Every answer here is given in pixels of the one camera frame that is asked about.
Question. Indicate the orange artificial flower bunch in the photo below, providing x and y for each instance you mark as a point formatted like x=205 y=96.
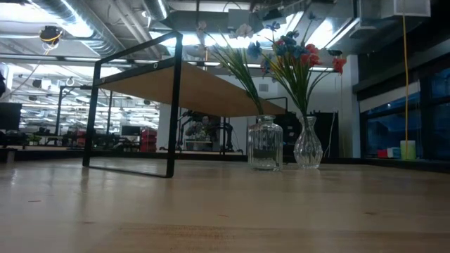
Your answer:
x=311 y=56

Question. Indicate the wide ribbed glass jar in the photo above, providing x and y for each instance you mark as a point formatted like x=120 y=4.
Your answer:
x=265 y=144

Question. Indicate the dark computer monitor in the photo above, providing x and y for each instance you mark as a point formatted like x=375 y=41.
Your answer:
x=10 y=116

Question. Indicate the white artificial flower bunch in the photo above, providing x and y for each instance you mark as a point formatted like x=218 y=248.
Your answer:
x=242 y=74

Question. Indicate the long ceiling tube light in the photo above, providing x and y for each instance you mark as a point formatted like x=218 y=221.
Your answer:
x=197 y=63

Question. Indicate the small white blue box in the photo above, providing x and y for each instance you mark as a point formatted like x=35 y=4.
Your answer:
x=393 y=152

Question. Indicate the pale green cup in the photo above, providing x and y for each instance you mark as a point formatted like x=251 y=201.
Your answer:
x=412 y=151

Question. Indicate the wooden shelf black metal frame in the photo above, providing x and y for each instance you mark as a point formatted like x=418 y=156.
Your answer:
x=197 y=91

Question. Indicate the blue artificial flower bunch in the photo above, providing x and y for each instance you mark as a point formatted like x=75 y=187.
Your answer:
x=290 y=51

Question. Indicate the small red box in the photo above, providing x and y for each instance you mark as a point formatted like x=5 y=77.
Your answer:
x=382 y=153

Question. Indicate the red tool cabinet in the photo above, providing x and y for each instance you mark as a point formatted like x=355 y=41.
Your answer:
x=148 y=140

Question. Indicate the person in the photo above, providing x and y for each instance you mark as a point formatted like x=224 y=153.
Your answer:
x=204 y=128

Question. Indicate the narrow fluted glass vase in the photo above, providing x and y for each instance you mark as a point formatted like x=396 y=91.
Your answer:
x=308 y=147

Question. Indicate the round silver ventilation duct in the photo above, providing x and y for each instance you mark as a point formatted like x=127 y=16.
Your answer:
x=154 y=8

